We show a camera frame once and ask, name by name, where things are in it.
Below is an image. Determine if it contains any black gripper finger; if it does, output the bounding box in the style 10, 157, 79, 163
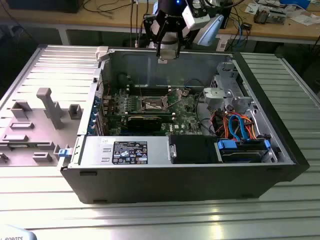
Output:
155, 21, 169, 60
174, 21, 184, 61

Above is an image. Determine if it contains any metal socket cover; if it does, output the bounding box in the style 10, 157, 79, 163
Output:
162, 87, 182, 108

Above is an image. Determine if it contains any CPU socket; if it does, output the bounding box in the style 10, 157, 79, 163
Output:
139, 94, 169, 113

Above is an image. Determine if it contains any CPU cooler heatsink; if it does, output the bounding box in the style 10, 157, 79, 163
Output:
253, 7, 271, 26

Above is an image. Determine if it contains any silver drive cage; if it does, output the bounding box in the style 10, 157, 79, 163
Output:
211, 61, 245, 98

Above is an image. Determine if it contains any wooden workbench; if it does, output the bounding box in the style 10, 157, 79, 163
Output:
0, 0, 320, 47

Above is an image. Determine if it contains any green motherboard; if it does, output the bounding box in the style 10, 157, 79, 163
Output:
99, 86, 209, 137

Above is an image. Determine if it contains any black graphics card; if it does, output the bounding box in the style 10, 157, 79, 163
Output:
126, 114, 163, 133

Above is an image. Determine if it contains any grey metal device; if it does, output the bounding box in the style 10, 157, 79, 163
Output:
268, 8, 287, 26

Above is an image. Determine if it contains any black plastic shroud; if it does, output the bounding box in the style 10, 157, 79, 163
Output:
168, 136, 224, 165

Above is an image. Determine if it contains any hard disk in blue carrier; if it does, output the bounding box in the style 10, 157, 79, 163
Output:
214, 138, 273, 164

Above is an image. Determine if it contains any silver power supply unit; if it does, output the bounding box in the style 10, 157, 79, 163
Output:
68, 136, 174, 168

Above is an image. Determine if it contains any black monitor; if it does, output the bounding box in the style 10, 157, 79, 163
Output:
6, 0, 81, 15

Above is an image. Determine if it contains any white paper sheet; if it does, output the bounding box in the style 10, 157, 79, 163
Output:
289, 13, 320, 27

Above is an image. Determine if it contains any black PC case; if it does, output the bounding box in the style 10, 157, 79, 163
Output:
59, 44, 311, 205

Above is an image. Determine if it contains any blue plastic latch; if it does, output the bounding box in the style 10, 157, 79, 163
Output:
57, 147, 73, 159

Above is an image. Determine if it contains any grey parts rack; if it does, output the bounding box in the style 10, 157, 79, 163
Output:
0, 87, 85, 168

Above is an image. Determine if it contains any pale blue teach pendant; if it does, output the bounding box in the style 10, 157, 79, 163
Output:
0, 223, 38, 240

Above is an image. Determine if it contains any small wrist camera with bracket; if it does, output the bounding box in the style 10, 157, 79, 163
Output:
142, 13, 161, 49

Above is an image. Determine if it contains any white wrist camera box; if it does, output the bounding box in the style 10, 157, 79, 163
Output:
181, 0, 211, 31

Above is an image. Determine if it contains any wire locking lever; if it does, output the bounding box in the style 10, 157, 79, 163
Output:
137, 77, 145, 102

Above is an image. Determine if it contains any rounded silver metal bracket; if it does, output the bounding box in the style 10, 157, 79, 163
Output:
202, 86, 232, 112

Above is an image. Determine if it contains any angled silver metal bracket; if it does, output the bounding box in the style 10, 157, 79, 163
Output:
231, 95, 254, 115

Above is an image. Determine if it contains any orange wire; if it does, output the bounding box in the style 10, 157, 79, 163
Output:
246, 116, 262, 141
213, 112, 231, 138

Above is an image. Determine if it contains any blue flat wire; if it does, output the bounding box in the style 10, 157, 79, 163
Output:
236, 114, 251, 143
227, 114, 240, 141

